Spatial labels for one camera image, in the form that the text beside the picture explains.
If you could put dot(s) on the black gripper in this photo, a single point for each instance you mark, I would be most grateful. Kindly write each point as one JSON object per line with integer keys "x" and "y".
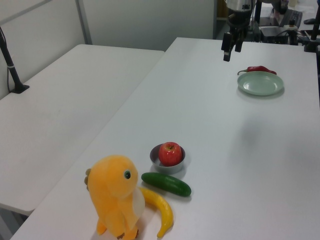
{"x": 238, "y": 21}

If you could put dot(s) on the red apple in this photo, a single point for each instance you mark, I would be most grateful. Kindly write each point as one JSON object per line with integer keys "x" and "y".
{"x": 170, "y": 154}

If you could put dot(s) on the red chili pepper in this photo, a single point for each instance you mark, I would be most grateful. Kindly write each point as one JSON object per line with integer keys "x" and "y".
{"x": 258, "y": 68}

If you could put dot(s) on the black flat box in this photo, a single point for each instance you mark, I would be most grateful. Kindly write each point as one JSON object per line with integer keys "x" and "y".
{"x": 273, "y": 33}

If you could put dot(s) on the pale green plate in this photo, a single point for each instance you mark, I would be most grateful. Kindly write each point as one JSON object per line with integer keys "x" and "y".
{"x": 260, "y": 83}

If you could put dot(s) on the black keyboard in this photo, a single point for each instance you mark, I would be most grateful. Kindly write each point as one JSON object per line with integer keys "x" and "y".
{"x": 291, "y": 17}

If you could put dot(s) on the black clamp stand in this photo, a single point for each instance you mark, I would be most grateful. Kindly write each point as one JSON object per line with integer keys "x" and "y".
{"x": 312, "y": 40}

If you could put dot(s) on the black computer mouse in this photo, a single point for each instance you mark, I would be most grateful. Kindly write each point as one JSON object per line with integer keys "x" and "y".
{"x": 310, "y": 21}

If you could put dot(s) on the small grey bowl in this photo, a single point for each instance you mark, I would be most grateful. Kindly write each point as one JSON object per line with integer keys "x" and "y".
{"x": 172, "y": 170}

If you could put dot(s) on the green cucumber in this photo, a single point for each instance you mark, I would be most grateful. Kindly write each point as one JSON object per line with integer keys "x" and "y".
{"x": 166, "y": 184}

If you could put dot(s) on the yellow banana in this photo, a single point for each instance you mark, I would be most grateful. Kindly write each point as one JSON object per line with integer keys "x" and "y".
{"x": 162, "y": 207}

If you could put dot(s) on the white side table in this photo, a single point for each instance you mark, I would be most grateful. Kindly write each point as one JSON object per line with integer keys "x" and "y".
{"x": 57, "y": 112}

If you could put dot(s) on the orange plush bird toy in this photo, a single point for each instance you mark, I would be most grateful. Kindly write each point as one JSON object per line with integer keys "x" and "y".
{"x": 112, "y": 192}

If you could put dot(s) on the black upright post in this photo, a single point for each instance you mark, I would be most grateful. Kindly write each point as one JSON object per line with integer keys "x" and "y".
{"x": 258, "y": 20}

